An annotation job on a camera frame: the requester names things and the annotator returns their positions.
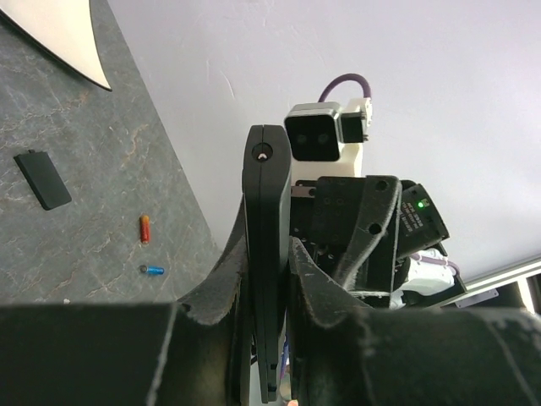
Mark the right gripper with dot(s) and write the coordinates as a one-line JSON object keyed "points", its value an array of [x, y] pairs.
{"points": [[350, 228]]}

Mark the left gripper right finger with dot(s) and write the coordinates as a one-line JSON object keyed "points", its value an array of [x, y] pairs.
{"points": [[343, 352]]}

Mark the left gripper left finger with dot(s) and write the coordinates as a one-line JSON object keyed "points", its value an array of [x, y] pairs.
{"points": [[191, 351]]}

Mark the black remote control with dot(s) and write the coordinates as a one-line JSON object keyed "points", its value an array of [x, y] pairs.
{"points": [[266, 181]]}

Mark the orange-red battery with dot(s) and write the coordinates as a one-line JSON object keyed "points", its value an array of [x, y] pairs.
{"points": [[144, 229]]}

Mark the black battery cover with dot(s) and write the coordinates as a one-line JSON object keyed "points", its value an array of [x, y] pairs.
{"points": [[44, 179]]}

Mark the light blue battery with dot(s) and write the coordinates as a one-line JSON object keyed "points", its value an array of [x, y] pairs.
{"points": [[152, 270]]}

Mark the white square plate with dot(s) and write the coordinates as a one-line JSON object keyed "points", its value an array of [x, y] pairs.
{"points": [[65, 29]]}

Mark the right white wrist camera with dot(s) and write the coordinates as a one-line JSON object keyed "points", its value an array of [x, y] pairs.
{"points": [[327, 139]]}

